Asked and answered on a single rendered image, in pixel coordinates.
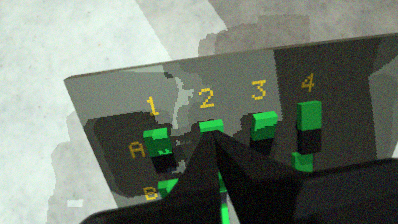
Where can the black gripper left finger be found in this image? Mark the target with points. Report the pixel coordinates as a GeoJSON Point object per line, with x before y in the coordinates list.
{"type": "Point", "coordinates": [194, 199]}

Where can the dark grey switch panel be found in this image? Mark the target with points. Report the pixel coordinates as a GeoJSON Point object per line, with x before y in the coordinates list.
{"type": "Point", "coordinates": [312, 106]}

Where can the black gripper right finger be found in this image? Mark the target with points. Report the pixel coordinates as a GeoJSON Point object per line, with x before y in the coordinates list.
{"type": "Point", "coordinates": [267, 191]}

